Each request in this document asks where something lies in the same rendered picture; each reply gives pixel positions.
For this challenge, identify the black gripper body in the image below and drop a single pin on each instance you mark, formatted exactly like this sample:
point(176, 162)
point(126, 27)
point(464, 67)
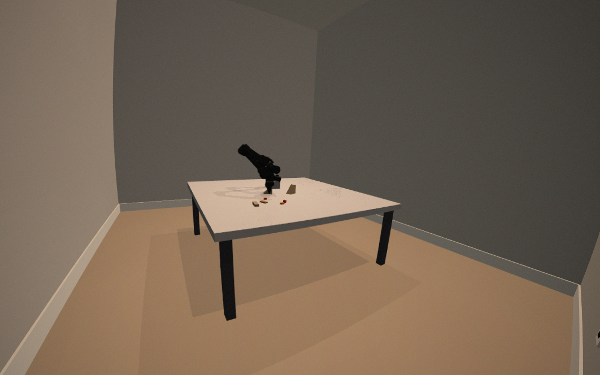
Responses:
point(269, 179)

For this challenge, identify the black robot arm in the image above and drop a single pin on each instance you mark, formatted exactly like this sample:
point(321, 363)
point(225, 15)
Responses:
point(261, 162)

